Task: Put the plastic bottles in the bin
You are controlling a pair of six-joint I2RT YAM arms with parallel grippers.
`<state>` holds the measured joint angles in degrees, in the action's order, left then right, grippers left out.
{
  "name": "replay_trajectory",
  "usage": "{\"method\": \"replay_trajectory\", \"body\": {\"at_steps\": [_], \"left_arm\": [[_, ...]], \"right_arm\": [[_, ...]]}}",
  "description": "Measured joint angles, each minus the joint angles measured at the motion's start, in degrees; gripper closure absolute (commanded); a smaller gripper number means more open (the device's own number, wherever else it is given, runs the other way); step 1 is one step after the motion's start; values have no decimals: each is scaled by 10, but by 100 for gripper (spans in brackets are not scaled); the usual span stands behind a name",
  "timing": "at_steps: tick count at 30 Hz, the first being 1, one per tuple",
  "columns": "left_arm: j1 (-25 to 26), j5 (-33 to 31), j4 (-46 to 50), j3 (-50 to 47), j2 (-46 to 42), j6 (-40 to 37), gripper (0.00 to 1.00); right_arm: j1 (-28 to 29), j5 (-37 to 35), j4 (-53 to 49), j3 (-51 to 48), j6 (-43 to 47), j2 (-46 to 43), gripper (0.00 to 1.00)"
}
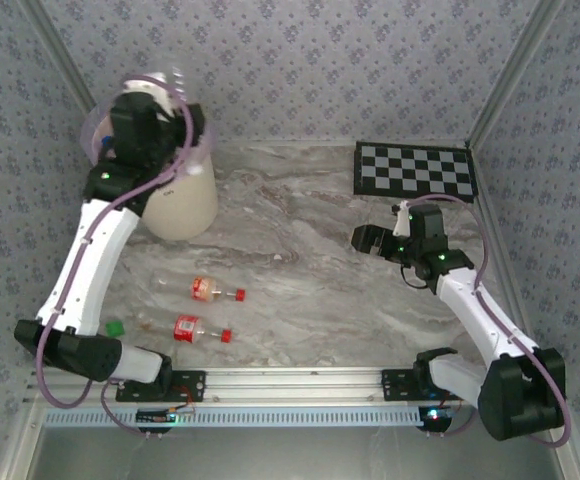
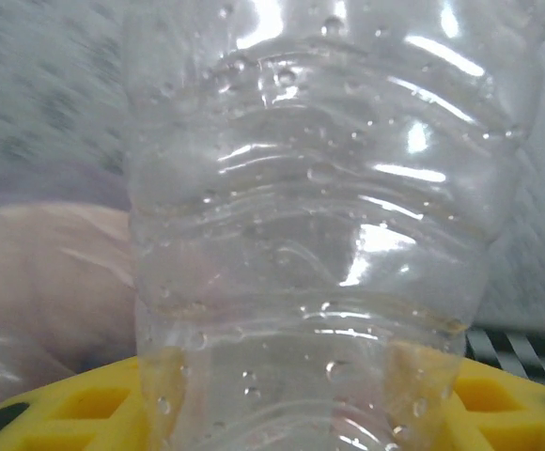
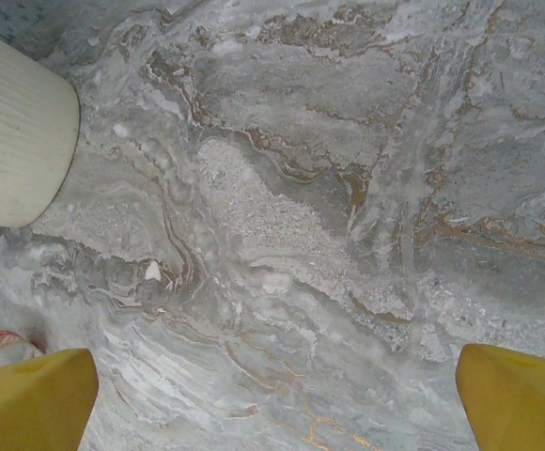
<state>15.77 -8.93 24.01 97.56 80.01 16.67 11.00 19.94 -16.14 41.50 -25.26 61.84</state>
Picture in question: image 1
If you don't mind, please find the cream plastic bin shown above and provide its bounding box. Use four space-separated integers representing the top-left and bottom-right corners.
82 94 220 242

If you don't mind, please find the red cap orange label bottle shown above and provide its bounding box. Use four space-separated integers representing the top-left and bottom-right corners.
155 275 248 304

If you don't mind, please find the pink plastic bin liner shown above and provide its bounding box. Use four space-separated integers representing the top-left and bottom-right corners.
80 74 217 169

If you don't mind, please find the black grey checkerboard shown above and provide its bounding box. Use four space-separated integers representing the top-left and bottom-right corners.
353 141 480 204

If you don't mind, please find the black controller board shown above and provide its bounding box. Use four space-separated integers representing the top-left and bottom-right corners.
418 405 455 434
136 408 180 432

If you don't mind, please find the grey metal lower panel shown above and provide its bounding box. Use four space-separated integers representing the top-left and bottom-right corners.
24 404 580 480

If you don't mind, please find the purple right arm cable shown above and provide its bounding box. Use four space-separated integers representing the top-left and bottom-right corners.
402 193 572 449

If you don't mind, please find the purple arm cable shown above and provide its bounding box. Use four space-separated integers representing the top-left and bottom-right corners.
402 193 572 449
34 73 194 441

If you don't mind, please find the aluminium side rail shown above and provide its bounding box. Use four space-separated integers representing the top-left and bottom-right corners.
464 142 544 366

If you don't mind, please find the aluminium frame post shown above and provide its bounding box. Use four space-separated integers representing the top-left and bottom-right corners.
467 0 567 149
19 0 99 111

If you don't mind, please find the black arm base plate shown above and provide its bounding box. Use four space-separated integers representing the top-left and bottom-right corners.
380 368 474 401
115 368 207 403

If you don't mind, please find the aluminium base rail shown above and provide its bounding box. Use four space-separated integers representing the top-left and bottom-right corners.
22 364 569 405

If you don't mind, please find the slotted grey cable duct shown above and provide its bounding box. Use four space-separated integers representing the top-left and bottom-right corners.
43 405 427 429

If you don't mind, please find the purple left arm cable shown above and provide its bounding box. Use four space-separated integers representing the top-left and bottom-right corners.
34 73 194 441

